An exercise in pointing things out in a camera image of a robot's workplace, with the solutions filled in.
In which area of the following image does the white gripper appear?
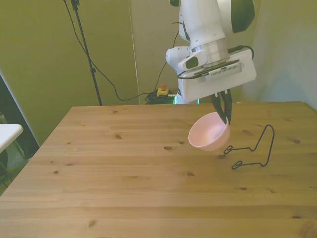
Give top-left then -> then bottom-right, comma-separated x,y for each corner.
178,48 -> 258,125

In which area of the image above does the dark upright panel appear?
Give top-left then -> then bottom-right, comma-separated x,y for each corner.
0,71 -> 40,159

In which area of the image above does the black wire bowl rack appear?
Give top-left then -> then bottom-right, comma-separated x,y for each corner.
223,124 -> 275,171

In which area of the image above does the pink plastic bowl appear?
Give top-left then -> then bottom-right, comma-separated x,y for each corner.
188,112 -> 230,152

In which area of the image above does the white side table top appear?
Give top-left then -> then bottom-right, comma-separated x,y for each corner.
0,123 -> 24,154

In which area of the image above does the black tripod pole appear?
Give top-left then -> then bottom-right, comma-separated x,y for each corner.
70,0 -> 103,106

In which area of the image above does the yellow emergency stop button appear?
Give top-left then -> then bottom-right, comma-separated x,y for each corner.
158,83 -> 170,98

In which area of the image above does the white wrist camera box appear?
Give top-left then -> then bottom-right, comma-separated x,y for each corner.
194,59 -> 243,77

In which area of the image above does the long black hanging cable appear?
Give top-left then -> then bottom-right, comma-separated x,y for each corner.
63,0 -> 159,102

